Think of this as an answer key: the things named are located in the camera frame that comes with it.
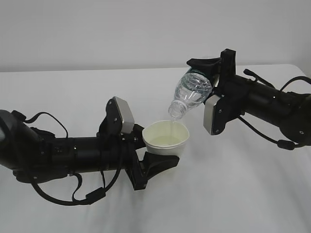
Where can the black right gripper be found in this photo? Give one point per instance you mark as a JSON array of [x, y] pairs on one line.
[[219, 70]]

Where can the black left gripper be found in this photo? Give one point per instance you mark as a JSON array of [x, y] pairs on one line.
[[137, 171]]

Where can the white paper cup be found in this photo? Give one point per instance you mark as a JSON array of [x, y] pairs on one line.
[[166, 137]]

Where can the clear green-label water bottle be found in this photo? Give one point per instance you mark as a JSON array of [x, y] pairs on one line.
[[192, 90]]

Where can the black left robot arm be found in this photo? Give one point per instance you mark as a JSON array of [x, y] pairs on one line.
[[113, 148]]

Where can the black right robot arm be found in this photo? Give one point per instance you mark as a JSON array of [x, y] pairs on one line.
[[232, 96]]

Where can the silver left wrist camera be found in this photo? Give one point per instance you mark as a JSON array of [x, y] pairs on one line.
[[127, 119]]

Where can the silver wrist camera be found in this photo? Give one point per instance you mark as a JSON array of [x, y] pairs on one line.
[[127, 119], [209, 114]]

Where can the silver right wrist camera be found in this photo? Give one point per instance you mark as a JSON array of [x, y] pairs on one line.
[[209, 114]]

